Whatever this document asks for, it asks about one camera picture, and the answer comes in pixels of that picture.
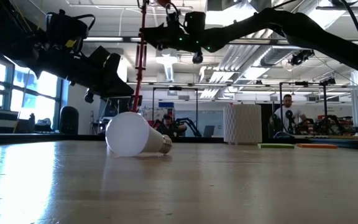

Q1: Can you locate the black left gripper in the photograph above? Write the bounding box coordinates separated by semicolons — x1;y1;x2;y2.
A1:
85;45;135;99

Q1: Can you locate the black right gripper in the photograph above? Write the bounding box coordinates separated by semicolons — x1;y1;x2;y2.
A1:
139;24;214;54

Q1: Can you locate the red desk lamp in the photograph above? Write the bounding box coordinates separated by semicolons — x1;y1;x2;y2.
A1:
128;0;172;113

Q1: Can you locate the white lightbulb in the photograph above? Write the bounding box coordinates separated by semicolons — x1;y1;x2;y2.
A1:
105;111;173;157

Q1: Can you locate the round black hanging fixture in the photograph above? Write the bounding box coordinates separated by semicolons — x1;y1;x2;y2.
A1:
192;51;204;65

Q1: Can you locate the black rounded bin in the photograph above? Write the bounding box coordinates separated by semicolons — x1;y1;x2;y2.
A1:
59;106;80;135

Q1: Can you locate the person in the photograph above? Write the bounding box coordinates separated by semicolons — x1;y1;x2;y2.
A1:
270;94;307;134
157;114;188;138

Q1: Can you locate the white textured pen cup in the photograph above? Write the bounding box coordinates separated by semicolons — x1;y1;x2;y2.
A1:
223;103;262;145

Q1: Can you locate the green sticky note pad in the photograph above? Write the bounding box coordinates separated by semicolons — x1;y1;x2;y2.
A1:
257;142;295;149

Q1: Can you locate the orange sticky note pad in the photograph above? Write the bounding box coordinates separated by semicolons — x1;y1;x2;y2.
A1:
296;143;338;149

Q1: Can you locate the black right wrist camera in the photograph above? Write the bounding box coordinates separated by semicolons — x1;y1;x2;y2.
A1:
184;11;206;32

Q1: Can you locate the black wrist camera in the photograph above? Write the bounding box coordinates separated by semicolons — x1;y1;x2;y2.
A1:
45;9;89;52
184;11;206;32

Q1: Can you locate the black background rig frame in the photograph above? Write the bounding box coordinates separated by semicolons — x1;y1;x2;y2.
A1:
152;86;198;138
279;81;329;134

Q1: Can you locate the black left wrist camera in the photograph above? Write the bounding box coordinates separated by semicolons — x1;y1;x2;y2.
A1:
45;9;89;52

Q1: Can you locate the silver ventilation duct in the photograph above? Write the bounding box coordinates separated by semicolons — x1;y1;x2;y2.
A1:
259;46;291;68

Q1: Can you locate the black camera on rig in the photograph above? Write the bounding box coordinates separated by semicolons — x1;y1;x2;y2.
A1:
288;49;316;67

